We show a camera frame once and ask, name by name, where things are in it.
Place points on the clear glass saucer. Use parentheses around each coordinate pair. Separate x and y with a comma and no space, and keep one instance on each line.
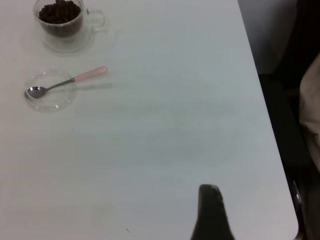
(67,47)

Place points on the beige cloth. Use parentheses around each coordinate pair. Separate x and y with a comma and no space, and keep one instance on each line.
(311,100)

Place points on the chrome chair leg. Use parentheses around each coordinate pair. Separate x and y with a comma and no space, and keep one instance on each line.
(298,207)

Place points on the dark coffee beans pile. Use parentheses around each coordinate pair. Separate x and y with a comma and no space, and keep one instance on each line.
(60,12)

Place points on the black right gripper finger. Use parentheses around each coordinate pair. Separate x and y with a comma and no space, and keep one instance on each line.
(211,215)

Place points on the small clear glass dish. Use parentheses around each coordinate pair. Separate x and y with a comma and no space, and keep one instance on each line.
(57,100)

